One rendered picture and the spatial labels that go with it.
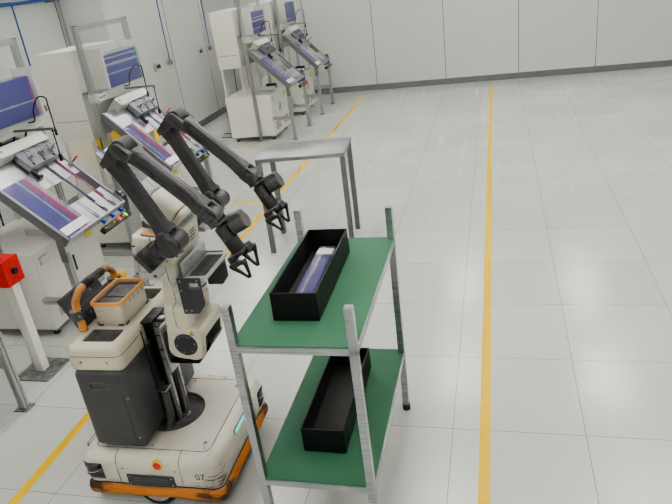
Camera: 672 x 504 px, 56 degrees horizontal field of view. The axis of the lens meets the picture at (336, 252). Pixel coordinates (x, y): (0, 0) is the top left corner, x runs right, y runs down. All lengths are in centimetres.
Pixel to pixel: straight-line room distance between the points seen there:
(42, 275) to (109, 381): 192
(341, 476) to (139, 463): 94
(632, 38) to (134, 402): 1003
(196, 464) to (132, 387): 42
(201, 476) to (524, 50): 957
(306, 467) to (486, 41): 950
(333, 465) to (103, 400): 101
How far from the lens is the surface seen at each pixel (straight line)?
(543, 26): 1132
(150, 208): 233
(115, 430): 297
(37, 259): 457
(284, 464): 260
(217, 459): 284
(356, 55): 1156
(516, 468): 302
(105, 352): 272
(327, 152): 487
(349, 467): 253
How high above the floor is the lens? 208
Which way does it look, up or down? 24 degrees down
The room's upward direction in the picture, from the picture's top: 8 degrees counter-clockwise
